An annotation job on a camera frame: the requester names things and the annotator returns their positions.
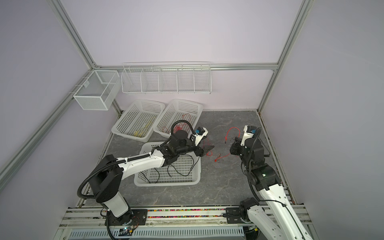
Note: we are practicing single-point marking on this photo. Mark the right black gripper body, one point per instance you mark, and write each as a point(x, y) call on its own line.
point(238, 150)

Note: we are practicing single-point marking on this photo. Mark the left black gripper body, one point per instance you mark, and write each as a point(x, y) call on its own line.
point(197, 150)

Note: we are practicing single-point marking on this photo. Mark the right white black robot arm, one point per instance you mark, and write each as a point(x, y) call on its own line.
point(269, 209)

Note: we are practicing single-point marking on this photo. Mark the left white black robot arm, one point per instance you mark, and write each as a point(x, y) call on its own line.
point(104, 181)

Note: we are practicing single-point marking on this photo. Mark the front white plastic basket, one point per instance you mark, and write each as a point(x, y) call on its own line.
point(183, 172)

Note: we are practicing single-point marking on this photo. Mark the white plastic basket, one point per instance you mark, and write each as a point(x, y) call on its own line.
point(136, 123)
point(183, 172)
point(176, 110)

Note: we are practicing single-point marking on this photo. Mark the back right white plastic basket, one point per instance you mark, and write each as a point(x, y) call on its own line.
point(176, 110)

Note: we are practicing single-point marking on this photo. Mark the back left white plastic basket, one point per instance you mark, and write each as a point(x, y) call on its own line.
point(136, 123)

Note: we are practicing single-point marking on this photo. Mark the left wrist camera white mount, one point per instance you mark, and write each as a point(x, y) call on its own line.
point(199, 135)

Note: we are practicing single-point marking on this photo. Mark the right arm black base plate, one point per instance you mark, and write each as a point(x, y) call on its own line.
point(237, 215)

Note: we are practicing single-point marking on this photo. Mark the long white wire wall shelf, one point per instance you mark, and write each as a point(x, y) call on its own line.
point(167, 78)

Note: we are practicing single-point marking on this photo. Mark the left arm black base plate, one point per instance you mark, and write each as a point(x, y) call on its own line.
point(135, 217)

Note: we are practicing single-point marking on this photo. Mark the white mesh wall box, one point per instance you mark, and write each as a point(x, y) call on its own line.
point(99, 90)

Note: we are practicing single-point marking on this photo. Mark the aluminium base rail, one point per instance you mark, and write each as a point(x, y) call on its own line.
point(153, 217)

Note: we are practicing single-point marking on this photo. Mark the white slotted cable duct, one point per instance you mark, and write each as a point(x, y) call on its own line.
point(157, 233)

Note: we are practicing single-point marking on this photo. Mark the aluminium frame profile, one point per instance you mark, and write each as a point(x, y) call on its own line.
point(68, 26)

